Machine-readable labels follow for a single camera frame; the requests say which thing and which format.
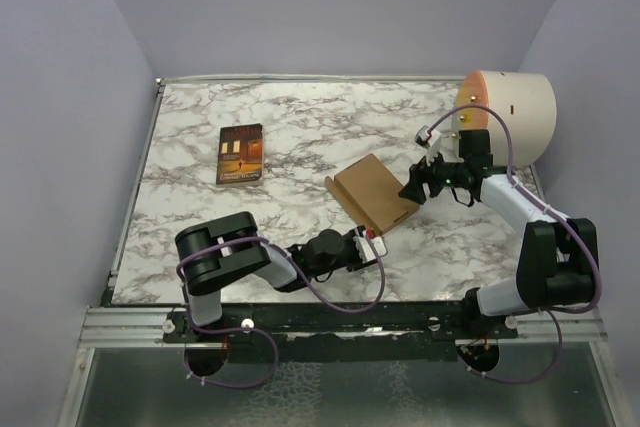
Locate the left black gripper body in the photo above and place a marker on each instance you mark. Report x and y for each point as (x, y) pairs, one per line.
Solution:
(350, 256)

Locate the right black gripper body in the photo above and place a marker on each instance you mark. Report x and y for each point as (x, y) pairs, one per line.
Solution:
(438, 173)

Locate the brown cardboard box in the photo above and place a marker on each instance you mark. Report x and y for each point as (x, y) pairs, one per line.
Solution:
(369, 194)

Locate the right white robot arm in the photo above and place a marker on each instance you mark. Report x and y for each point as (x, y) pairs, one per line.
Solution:
(558, 254)

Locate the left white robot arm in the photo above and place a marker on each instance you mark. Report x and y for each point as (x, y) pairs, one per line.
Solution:
(220, 252)

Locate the cream cylinder with coloured face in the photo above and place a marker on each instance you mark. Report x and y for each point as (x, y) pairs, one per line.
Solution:
(525, 101)

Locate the dark paperback book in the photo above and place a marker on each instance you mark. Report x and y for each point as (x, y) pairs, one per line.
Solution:
(240, 160)

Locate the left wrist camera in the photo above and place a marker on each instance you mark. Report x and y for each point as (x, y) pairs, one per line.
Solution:
(370, 246)

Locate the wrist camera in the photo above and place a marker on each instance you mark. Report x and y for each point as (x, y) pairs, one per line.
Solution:
(430, 139)
(370, 246)

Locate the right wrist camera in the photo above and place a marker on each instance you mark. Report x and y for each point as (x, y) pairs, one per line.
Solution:
(430, 139)

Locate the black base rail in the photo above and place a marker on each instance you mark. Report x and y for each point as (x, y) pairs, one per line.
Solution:
(259, 333)

